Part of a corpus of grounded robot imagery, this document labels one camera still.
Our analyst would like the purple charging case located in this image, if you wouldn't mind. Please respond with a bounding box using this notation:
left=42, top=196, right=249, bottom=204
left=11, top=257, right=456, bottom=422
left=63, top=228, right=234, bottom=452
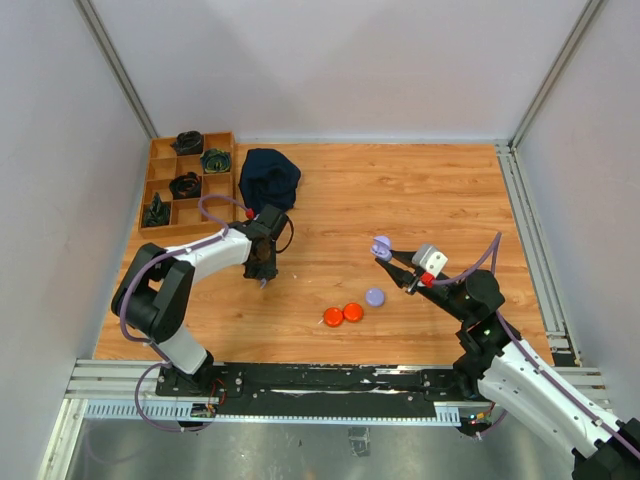
left=370, top=235, right=392, bottom=261
left=365, top=287, right=386, bottom=308

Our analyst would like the orange earbud charging case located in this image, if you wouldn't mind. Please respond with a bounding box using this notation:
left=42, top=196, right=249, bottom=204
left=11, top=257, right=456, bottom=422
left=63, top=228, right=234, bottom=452
left=322, top=307, right=344, bottom=328

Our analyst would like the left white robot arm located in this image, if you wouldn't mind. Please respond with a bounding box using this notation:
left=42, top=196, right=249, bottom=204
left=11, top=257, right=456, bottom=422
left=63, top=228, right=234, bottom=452
left=111, top=205, right=293, bottom=396

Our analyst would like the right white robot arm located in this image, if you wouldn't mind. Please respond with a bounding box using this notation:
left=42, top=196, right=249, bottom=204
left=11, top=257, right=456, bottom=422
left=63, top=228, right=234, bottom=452
left=371, top=242, right=639, bottom=479

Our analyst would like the dark blue cloth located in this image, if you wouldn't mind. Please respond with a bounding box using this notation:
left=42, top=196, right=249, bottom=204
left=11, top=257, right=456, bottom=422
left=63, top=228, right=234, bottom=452
left=239, top=148, right=301, bottom=213

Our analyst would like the black rolled belt middle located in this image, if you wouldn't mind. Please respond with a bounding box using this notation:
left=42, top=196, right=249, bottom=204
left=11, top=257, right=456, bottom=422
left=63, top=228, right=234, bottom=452
left=169, top=171, right=202, bottom=200

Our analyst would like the black rolled belt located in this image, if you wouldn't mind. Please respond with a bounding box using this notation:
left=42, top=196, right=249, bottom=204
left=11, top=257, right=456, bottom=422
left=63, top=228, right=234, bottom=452
left=171, top=130, right=204, bottom=156
left=169, top=171, right=202, bottom=200

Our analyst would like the wooden compartment tray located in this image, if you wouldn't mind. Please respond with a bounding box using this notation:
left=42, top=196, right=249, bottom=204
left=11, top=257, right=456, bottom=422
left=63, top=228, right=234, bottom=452
left=137, top=131, right=238, bottom=238

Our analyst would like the green patterned rolled belt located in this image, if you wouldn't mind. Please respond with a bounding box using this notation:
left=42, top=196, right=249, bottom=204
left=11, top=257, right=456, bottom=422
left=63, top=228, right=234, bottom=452
left=200, top=148, right=232, bottom=174

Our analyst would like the dark folded belt bottom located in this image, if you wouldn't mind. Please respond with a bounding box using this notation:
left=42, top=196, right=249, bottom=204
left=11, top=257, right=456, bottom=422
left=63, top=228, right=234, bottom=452
left=141, top=192, right=171, bottom=228

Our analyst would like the black rolled belt top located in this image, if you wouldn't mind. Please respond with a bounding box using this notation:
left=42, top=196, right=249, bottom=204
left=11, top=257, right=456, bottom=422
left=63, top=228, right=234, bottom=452
left=171, top=130, right=204, bottom=156

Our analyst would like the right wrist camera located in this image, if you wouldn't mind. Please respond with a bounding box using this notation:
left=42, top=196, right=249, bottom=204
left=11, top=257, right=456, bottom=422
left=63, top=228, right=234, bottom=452
left=411, top=244, right=448, bottom=287

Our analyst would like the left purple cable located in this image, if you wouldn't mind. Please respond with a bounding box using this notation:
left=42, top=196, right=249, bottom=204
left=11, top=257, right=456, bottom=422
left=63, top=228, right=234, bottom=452
left=119, top=194, right=256, bottom=346

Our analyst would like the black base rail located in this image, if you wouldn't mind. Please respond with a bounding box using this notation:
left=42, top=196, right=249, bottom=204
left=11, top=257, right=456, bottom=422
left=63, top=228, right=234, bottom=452
left=155, top=363, right=490, bottom=422

